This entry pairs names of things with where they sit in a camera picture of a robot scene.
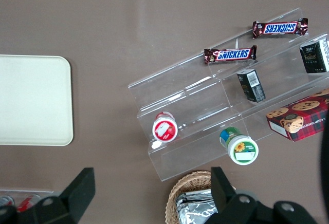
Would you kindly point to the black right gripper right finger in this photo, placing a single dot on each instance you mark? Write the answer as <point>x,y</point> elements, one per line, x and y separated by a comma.
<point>222,190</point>

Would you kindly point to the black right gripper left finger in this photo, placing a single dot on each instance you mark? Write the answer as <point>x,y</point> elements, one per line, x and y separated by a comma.
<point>77,193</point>

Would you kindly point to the light wicker basket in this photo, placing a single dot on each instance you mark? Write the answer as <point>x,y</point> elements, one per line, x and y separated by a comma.
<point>180,185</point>

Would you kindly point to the cream plastic tray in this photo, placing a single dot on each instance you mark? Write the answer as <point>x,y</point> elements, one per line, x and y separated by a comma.
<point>33,100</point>

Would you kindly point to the silver foil pack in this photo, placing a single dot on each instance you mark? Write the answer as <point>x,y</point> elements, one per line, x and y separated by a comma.
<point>195,213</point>
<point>192,195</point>

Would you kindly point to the green sunflower lid cup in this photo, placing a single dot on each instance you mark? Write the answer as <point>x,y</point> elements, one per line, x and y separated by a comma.
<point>242,152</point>

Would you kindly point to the clear acrylic bottle rack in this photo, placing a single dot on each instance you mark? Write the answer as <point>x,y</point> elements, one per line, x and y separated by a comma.
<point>25,191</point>

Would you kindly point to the red lid yogurt cup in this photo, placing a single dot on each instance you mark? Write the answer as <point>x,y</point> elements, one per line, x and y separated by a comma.
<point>164,130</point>

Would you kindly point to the red tartan cookie box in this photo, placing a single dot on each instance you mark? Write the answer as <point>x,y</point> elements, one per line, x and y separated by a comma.
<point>300,121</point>

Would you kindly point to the clear acrylic stepped shelf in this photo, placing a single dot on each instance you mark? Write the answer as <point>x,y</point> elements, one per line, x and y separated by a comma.
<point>180,93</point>

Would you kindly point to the black box with barcode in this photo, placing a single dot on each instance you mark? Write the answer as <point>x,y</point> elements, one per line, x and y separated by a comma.
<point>252,86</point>

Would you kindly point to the Snickers chocolate bar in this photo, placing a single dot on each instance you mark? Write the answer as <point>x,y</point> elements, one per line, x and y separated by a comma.
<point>231,55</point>
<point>280,28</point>

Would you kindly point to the black and white tea box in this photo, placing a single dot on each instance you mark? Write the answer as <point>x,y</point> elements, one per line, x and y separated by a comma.
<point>314,57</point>

